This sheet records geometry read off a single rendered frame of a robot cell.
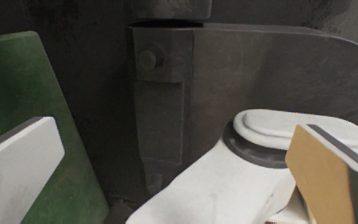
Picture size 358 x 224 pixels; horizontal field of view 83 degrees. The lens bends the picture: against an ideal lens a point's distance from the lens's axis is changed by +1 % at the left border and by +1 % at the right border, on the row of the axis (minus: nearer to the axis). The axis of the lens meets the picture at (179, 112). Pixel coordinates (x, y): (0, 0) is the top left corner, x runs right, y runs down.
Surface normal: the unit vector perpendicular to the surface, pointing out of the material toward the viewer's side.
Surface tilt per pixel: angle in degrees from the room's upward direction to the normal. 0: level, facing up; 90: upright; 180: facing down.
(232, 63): 0
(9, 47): 90
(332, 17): 0
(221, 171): 90
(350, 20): 0
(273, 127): 90
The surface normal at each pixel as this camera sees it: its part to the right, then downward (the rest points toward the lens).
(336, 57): -0.22, 0.46
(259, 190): 0.02, -0.88
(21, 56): 0.97, -0.02
